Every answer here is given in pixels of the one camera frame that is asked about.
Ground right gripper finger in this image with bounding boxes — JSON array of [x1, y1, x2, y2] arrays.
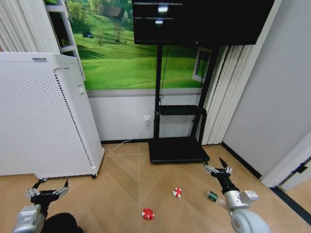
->
[[203, 161, 216, 176], [218, 157, 233, 175]]

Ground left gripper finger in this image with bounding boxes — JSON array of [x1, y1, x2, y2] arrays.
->
[[53, 178, 70, 196], [26, 179, 43, 198]]

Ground black trash bin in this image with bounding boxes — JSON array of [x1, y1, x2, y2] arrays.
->
[[42, 212, 85, 233]]

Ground green label plastic bottle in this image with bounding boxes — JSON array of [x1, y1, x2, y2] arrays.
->
[[207, 190, 226, 207]]

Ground black television stand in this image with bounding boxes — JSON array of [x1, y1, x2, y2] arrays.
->
[[148, 44, 211, 164]]

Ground crumpled red white wrapper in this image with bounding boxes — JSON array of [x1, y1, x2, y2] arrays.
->
[[172, 186, 183, 200]]

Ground white door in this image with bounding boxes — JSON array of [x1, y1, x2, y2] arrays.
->
[[260, 132, 311, 193]]

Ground white vertical blinds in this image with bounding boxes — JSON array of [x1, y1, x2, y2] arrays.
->
[[201, 44, 256, 147]]

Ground black door latch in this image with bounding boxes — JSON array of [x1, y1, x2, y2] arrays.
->
[[291, 163, 309, 174]]

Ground round red white wrapper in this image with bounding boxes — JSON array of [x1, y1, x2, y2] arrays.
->
[[141, 207, 156, 221]]

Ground white perforated air purifier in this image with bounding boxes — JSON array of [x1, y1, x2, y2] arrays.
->
[[0, 51, 105, 181]]

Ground black flat television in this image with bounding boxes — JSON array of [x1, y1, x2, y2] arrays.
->
[[132, 0, 276, 46]]

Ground white pleated curtain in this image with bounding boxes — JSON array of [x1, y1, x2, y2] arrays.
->
[[0, 0, 61, 54]]

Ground white power cable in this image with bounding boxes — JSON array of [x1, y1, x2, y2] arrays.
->
[[104, 125, 147, 151]]

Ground small white window frame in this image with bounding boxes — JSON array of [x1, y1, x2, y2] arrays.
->
[[191, 47, 212, 83]]

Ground black television cable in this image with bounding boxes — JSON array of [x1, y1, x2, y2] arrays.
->
[[158, 45, 170, 105]]

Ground green landscape wall poster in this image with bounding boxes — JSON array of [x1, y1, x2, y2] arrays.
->
[[65, 0, 216, 91]]

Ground large white window frame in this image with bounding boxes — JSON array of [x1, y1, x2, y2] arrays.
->
[[44, 0, 86, 81]]

